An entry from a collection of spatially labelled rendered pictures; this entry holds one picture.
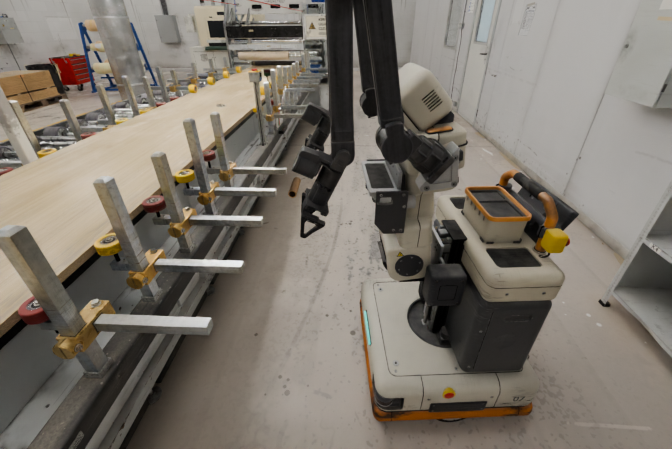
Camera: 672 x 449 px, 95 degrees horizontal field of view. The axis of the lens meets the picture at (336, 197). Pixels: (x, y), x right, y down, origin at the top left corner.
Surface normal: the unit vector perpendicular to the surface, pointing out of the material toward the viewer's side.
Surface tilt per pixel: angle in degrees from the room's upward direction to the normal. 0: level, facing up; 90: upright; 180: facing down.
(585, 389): 0
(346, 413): 0
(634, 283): 90
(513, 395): 90
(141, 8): 90
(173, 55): 90
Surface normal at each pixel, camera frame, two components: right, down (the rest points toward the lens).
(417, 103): 0.04, 0.49
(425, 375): -0.01, -0.87
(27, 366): 1.00, 0.02
